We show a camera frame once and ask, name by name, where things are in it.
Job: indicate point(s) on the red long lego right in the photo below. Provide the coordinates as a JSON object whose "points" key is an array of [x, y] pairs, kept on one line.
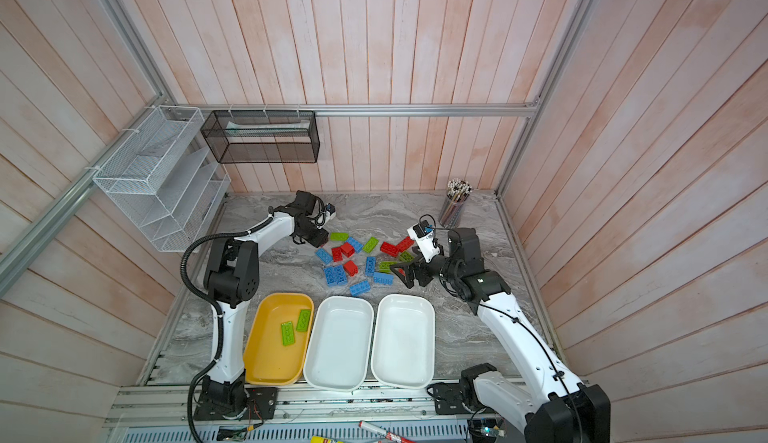
{"points": [[404, 244]]}

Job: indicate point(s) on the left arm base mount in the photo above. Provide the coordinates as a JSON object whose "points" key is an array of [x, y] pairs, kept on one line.
{"points": [[236, 403]]}

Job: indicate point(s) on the white wire mesh shelf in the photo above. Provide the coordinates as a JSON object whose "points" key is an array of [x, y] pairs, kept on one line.
{"points": [[170, 190]]}

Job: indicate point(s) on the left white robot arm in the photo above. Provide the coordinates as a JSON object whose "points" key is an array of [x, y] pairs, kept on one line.
{"points": [[231, 280]]}

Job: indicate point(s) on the red lego brick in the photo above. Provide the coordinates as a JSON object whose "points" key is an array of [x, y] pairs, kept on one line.
{"points": [[350, 268], [337, 255], [347, 250]]}

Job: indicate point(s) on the yellow plastic bin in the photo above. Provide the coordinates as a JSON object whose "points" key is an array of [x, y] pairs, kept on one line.
{"points": [[267, 361]]}

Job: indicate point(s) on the blue lego brick bottom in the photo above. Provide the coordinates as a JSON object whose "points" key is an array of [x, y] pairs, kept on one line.
{"points": [[360, 288]]}

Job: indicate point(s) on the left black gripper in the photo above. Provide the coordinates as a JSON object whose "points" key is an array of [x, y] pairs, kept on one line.
{"points": [[319, 239]]}

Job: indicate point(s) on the red long lego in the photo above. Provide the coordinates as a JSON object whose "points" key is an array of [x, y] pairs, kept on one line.
{"points": [[404, 244], [389, 249]]}

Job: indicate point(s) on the right white plastic bin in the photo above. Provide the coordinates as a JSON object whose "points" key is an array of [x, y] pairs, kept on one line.
{"points": [[403, 351]]}

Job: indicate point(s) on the red long lego left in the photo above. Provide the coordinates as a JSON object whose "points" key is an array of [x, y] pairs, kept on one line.
{"points": [[389, 249]]}

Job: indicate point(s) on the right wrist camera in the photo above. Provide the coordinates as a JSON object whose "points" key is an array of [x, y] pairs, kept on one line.
{"points": [[423, 234]]}

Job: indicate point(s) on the blue lego brick side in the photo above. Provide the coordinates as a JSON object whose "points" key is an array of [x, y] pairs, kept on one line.
{"points": [[383, 278]]}

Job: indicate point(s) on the green lego brick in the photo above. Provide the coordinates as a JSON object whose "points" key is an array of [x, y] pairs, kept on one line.
{"points": [[370, 245], [287, 333], [386, 267], [406, 257], [303, 321], [339, 236]]}

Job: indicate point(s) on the aluminium frame rail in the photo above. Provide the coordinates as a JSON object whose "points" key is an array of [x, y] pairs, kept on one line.
{"points": [[160, 406]]}

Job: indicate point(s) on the middle white plastic bin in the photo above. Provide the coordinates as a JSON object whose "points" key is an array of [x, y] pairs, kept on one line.
{"points": [[339, 346]]}

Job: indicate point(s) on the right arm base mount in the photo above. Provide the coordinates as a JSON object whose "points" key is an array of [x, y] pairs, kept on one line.
{"points": [[450, 398]]}

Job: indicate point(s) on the black mesh wall basket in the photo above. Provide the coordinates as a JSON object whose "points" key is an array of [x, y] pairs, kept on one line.
{"points": [[262, 136]]}

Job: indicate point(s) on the metal pencil cup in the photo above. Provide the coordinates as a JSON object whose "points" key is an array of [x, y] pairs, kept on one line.
{"points": [[457, 193]]}

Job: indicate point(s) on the white plastic bin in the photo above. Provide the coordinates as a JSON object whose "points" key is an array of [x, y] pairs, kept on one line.
{"points": [[403, 351], [339, 346]]}

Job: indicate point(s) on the red marker pen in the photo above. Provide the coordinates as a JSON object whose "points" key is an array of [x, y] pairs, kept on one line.
{"points": [[379, 431]]}

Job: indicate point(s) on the blue lego brick upright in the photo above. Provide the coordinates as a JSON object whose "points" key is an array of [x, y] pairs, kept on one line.
{"points": [[370, 266]]}

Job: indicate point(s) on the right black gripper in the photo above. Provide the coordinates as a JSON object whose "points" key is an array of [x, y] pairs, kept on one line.
{"points": [[411, 270]]}

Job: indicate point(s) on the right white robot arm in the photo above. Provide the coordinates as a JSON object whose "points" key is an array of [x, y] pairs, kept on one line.
{"points": [[554, 405]]}

